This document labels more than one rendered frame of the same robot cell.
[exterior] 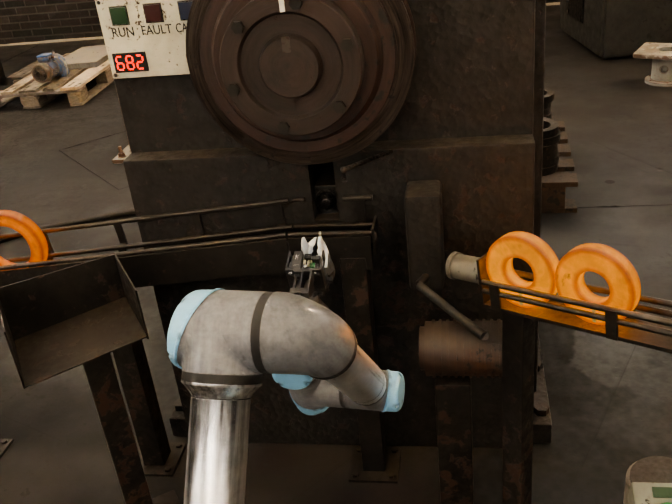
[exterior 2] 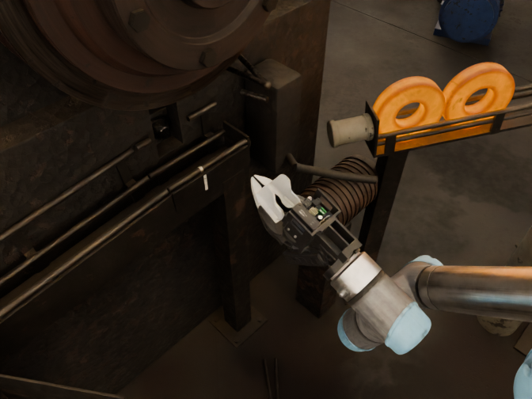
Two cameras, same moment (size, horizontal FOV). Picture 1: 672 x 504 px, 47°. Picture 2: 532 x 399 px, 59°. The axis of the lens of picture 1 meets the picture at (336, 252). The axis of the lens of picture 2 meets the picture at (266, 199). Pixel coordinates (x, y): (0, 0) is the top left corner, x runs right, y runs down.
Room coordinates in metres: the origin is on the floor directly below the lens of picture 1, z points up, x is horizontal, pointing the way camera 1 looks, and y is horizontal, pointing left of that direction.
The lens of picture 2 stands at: (1.13, 0.50, 1.32)
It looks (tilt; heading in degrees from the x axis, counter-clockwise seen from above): 48 degrees down; 303
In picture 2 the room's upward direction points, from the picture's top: straight up
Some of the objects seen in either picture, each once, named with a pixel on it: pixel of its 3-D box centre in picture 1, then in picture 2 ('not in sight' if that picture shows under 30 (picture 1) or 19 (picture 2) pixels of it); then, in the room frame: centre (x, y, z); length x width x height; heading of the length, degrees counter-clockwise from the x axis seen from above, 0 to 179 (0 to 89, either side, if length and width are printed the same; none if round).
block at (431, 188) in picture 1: (425, 234); (271, 118); (1.58, -0.21, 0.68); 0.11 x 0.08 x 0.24; 169
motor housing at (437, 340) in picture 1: (471, 419); (331, 243); (1.41, -0.27, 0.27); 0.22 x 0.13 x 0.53; 79
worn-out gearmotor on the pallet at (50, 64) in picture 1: (55, 64); not in sight; (5.97, 1.95, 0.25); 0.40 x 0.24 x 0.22; 169
